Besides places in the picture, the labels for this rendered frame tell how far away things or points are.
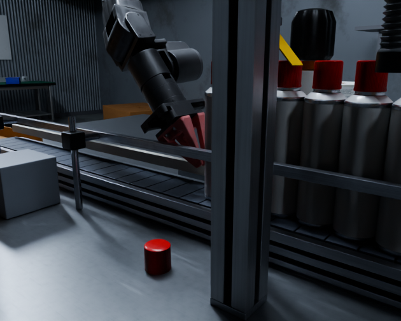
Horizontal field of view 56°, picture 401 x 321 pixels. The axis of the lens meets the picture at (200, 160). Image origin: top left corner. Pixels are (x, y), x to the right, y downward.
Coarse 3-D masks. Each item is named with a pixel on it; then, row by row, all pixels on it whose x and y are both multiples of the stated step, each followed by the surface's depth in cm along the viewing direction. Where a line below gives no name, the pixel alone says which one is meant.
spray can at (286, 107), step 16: (288, 64) 47; (288, 80) 47; (288, 96) 47; (304, 96) 48; (288, 112) 47; (288, 128) 48; (288, 144) 48; (288, 160) 49; (272, 192) 51; (288, 192) 50; (272, 208) 51; (288, 208) 51
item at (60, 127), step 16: (48, 128) 78; (64, 128) 75; (80, 128) 72; (128, 144) 63; (144, 144) 61; (160, 144) 59; (176, 144) 58; (208, 160) 53; (288, 176) 46; (304, 176) 44; (320, 176) 43; (336, 176) 42; (352, 176) 42; (368, 192) 40; (384, 192) 39; (400, 192) 38
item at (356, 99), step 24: (360, 72) 41; (360, 96) 41; (384, 96) 41; (360, 120) 41; (384, 120) 41; (360, 144) 42; (384, 144) 42; (360, 168) 42; (336, 192) 46; (360, 192) 43; (336, 216) 46; (360, 216) 43; (360, 240) 44
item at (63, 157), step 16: (0, 144) 97; (16, 144) 97; (32, 144) 97; (64, 160) 81; (80, 160) 81; (96, 160) 81; (112, 160) 81; (112, 176) 70; (128, 176) 70; (144, 176) 70; (160, 176) 70; (176, 176) 70; (160, 192) 61; (176, 192) 61; (192, 192) 61; (272, 224) 49; (288, 224) 49; (320, 240) 45; (336, 240) 45; (384, 256) 41
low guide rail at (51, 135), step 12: (24, 132) 102; (36, 132) 98; (48, 132) 94; (96, 144) 82; (108, 144) 80; (120, 156) 78; (132, 156) 75; (144, 156) 73; (156, 156) 71; (168, 156) 70; (180, 168) 68; (192, 168) 66
